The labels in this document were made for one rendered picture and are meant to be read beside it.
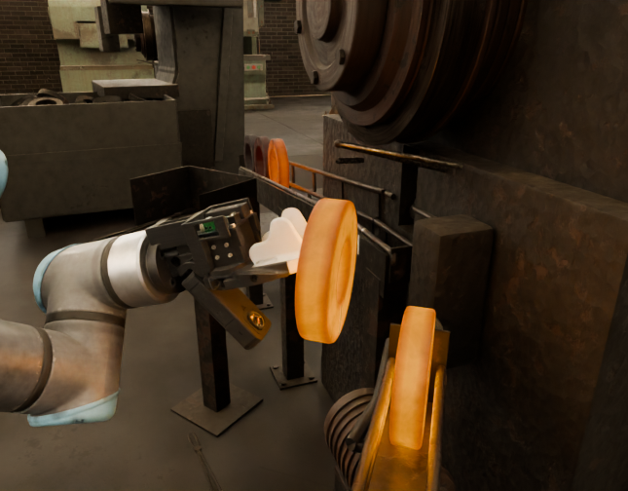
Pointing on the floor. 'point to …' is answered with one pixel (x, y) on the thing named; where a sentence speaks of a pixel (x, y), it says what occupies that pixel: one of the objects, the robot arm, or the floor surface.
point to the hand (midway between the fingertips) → (328, 253)
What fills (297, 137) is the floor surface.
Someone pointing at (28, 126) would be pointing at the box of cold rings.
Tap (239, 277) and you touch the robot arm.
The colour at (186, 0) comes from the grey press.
